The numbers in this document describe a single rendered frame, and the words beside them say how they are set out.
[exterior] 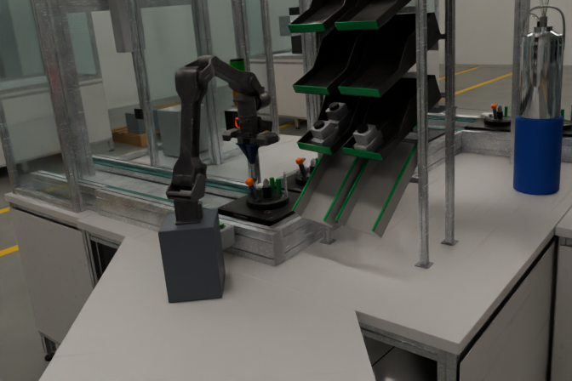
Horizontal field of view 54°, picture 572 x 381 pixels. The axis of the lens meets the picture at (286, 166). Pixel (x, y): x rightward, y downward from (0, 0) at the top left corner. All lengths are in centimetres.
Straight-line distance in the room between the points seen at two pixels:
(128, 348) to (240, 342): 26
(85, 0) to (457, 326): 197
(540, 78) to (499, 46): 1067
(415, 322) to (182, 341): 54
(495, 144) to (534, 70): 65
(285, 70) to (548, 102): 547
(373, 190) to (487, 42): 1138
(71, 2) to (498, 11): 1088
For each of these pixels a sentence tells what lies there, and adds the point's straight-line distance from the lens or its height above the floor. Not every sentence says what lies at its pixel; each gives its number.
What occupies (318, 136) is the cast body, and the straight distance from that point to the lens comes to 152.
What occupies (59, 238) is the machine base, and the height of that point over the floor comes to 73.
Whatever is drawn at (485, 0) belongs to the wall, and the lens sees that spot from 1283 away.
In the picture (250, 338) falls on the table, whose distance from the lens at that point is 135.
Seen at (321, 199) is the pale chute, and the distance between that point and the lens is 162.
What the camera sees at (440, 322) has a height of 86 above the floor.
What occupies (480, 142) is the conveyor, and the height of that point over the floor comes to 91.
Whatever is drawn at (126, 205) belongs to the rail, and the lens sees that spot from 212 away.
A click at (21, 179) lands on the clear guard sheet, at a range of 273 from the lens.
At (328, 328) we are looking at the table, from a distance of 135.
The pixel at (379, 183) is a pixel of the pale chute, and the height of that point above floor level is 109.
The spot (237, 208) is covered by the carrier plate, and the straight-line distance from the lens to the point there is 180.
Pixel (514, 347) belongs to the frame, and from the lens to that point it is 175.
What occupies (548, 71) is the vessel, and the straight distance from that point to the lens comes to 210.
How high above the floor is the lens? 158
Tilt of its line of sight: 16 degrees down
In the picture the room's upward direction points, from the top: 5 degrees counter-clockwise
